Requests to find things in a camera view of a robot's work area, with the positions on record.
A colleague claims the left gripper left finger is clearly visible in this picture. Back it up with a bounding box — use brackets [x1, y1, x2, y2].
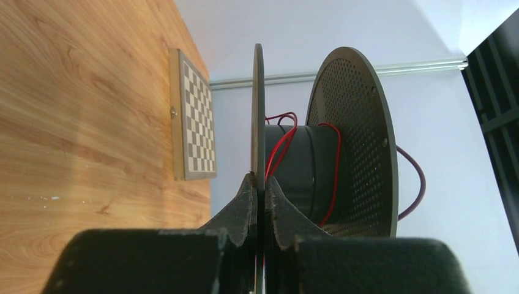
[43, 173, 257, 293]

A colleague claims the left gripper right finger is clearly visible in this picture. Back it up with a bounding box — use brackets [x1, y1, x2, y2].
[265, 178, 471, 293]

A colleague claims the black cable spool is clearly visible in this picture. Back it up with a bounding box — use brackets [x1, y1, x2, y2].
[251, 44, 398, 280]

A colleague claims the thin red wire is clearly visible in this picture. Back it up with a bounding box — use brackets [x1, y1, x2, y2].
[263, 111, 343, 269]

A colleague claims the wooden chessboard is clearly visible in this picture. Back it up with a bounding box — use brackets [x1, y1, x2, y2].
[169, 49, 217, 181]

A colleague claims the right aluminium frame post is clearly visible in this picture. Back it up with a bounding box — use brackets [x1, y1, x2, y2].
[210, 58, 469, 91]

